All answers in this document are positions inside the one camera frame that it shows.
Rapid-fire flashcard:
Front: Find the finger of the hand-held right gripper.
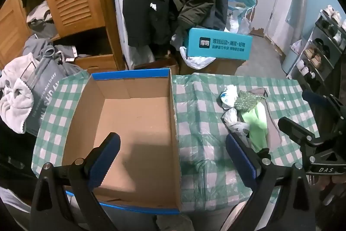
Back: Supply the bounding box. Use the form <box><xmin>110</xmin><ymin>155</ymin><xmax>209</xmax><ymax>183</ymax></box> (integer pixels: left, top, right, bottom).
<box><xmin>278</xmin><ymin>117</ymin><xmax>324</xmax><ymax>147</ymax></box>
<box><xmin>301</xmin><ymin>90</ymin><xmax>339</xmax><ymax>116</ymax></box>

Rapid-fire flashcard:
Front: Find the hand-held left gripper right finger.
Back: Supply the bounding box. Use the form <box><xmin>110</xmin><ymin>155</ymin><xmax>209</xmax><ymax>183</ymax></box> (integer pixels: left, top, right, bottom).
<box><xmin>226</xmin><ymin>132</ymin><xmax>317</xmax><ymax>231</ymax></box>

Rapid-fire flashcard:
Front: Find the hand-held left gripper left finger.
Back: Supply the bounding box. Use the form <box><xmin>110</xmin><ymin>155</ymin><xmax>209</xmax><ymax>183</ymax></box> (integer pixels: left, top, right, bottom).
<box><xmin>30</xmin><ymin>132</ymin><xmax>121</xmax><ymax>231</ymax></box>

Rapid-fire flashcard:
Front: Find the pale grey sock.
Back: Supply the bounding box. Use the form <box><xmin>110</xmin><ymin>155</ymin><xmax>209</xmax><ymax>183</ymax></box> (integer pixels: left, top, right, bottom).
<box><xmin>222</xmin><ymin>108</ymin><xmax>242</xmax><ymax>126</ymax></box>
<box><xmin>230</xmin><ymin>123</ymin><xmax>250</xmax><ymax>139</ymax></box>

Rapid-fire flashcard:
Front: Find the light green sock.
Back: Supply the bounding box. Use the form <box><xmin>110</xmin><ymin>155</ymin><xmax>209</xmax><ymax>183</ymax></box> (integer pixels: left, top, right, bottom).
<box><xmin>240</xmin><ymin>102</ymin><xmax>269</xmax><ymax>153</ymax></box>

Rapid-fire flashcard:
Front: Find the cardboard box with blue rim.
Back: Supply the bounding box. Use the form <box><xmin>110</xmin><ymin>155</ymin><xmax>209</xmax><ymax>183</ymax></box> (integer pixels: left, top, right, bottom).
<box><xmin>62</xmin><ymin>68</ymin><xmax>182</xmax><ymax>215</ymax></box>

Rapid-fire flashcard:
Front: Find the green sparkly cloth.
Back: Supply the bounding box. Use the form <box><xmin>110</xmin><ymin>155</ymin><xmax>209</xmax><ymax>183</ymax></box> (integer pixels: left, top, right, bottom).
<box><xmin>234</xmin><ymin>92</ymin><xmax>265</xmax><ymax>112</ymax></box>

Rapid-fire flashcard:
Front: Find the white sock with blue print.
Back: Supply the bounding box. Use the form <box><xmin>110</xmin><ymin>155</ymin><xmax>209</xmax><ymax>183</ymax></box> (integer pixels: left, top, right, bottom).
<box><xmin>219</xmin><ymin>84</ymin><xmax>238</xmax><ymax>110</ymax></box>

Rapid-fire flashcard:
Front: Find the person's right hand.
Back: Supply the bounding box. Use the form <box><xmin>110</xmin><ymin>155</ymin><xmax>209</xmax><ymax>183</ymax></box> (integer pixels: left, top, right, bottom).
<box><xmin>319</xmin><ymin>174</ymin><xmax>346</xmax><ymax>206</ymax></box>

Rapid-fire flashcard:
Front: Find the group of shoes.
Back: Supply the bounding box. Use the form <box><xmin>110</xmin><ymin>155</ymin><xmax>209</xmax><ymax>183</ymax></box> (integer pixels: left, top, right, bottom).
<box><xmin>296</xmin><ymin>5</ymin><xmax>346</xmax><ymax>85</ymax></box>

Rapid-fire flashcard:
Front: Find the metal shoe rack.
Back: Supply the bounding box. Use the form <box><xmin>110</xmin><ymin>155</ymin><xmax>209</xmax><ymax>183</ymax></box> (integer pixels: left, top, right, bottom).
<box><xmin>287</xmin><ymin>8</ymin><xmax>346</xmax><ymax>96</ymax></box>

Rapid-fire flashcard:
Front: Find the pale blue bin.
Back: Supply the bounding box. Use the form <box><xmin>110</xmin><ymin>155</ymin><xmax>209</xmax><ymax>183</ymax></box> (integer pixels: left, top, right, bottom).
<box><xmin>281</xmin><ymin>44</ymin><xmax>299</xmax><ymax>74</ymax></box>

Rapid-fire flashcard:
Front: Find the green checked tablecloth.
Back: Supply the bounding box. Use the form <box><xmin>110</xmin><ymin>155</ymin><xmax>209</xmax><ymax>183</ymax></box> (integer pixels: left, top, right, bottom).
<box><xmin>31</xmin><ymin>70</ymin><xmax>321</xmax><ymax>214</ymax></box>

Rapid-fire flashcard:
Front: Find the grey tote bag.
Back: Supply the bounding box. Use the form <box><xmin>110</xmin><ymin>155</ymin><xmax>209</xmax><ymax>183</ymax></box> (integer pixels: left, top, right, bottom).
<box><xmin>26</xmin><ymin>58</ymin><xmax>68</xmax><ymax>137</ymax></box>

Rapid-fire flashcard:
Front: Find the wooden wardrobe drawer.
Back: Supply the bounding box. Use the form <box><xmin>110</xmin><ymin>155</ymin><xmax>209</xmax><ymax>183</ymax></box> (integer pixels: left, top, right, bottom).
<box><xmin>73</xmin><ymin>54</ymin><xmax>118</xmax><ymax>72</ymax></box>

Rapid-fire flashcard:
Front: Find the white door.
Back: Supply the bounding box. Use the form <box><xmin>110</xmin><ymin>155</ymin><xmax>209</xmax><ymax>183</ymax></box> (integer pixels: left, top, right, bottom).
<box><xmin>266</xmin><ymin>0</ymin><xmax>307</xmax><ymax>50</ymax></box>

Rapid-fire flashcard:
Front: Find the small white plastic bag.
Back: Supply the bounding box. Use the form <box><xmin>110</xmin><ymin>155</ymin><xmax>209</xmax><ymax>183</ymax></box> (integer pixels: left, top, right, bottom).
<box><xmin>237</xmin><ymin>17</ymin><xmax>252</xmax><ymax>36</ymax></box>

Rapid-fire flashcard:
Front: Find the teal shoebox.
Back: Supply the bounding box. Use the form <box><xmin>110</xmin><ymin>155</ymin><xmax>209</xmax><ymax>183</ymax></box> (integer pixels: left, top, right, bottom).
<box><xmin>186</xmin><ymin>27</ymin><xmax>253</xmax><ymax>60</ymax></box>

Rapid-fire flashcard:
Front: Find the pale pink towel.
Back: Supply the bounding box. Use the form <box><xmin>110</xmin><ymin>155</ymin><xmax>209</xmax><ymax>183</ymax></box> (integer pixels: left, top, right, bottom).
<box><xmin>0</xmin><ymin>54</ymin><xmax>41</xmax><ymax>134</ymax></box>

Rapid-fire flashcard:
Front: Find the wooden wardrobe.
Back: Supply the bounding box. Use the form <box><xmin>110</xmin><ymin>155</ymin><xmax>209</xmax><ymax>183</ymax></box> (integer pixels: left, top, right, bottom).
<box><xmin>0</xmin><ymin>0</ymin><xmax>127</xmax><ymax>72</ymax></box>

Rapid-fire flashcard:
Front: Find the blue plastic bag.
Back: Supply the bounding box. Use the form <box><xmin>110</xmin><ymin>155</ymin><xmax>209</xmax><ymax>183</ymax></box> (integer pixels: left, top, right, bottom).
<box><xmin>227</xmin><ymin>0</ymin><xmax>256</xmax><ymax>31</ymax></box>

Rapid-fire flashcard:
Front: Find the grey hoodie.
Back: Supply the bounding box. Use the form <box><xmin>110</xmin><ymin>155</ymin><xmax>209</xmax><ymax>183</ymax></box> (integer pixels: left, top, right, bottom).
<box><xmin>23</xmin><ymin>35</ymin><xmax>84</xmax><ymax>77</ymax></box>

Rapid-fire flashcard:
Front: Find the pile of grey clothes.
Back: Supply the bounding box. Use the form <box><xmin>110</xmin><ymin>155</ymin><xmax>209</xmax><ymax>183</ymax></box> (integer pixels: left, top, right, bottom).
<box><xmin>26</xmin><ymin>1</ymin><xmax>57</xmax><ymax>38</ymax></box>

